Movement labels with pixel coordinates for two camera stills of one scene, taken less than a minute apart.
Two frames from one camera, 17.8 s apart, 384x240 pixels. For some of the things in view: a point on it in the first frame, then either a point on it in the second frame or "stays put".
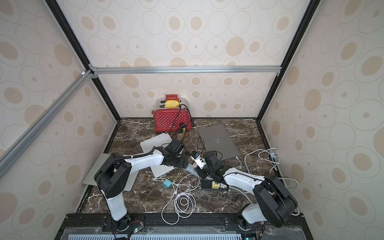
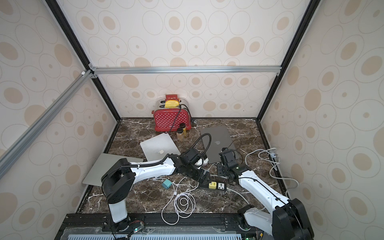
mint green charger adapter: [166, 183] stays put
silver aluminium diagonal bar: [9, 156] stays put
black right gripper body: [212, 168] to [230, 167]
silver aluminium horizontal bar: [139, 70] stays put
